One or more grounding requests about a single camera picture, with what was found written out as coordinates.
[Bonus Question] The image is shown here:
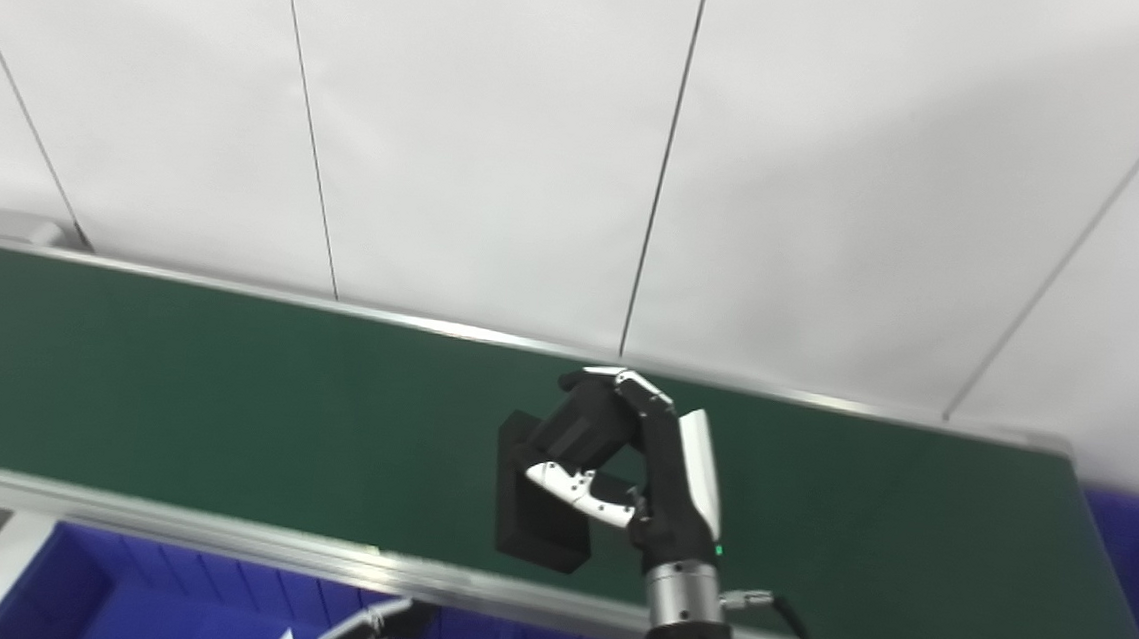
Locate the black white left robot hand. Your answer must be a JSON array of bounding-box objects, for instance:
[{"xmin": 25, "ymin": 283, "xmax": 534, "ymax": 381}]
[{"xmin": 266, "ymin": 589, "xmax": 436, "ymax": 639}]

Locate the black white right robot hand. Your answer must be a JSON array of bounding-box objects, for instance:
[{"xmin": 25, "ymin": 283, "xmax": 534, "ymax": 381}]
[{"xmin": 517, "ymin": 360, "xmax": 735, "ymax": 578}]

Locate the black cylinder-on-block part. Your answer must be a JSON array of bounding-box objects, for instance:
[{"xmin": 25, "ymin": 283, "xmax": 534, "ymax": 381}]
[{"xmin": 489, "ymin": 370, "xmax": 648, "ymax": 579}]

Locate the green conveyor belt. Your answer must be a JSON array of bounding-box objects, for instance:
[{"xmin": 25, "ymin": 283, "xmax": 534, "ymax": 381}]
[{"xmin": 0, "ymin": 242, "xmax": 1139, "ymax": 639}]

